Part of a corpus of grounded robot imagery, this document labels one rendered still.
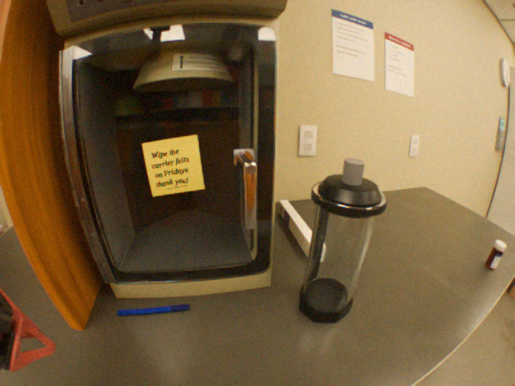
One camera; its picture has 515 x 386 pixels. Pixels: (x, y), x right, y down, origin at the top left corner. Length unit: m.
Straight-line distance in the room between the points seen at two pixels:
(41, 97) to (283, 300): 0.55
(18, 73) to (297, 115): 0.77
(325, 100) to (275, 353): 0.78
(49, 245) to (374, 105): 1.08
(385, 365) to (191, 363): 0.30
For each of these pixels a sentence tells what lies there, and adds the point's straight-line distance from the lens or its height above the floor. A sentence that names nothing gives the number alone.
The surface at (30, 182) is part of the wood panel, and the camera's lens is 0.37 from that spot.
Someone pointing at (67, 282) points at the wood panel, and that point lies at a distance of 0.44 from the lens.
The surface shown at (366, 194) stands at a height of 1.18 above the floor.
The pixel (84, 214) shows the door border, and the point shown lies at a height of 1.14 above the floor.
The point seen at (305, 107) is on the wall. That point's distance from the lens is 0.82.
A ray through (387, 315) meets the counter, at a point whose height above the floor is 0.94.
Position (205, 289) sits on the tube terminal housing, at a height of 0.95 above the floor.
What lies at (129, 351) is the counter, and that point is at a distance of 0.41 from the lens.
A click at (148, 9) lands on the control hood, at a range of 0.33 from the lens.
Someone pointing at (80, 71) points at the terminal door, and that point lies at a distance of 0.35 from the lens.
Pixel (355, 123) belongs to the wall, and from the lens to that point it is 0.94.
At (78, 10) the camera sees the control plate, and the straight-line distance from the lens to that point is 0.35.
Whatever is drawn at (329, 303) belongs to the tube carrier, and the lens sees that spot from 0.37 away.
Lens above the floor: 1.27
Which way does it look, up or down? 22 degrees down
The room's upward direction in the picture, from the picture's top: 1 degrees clockwise
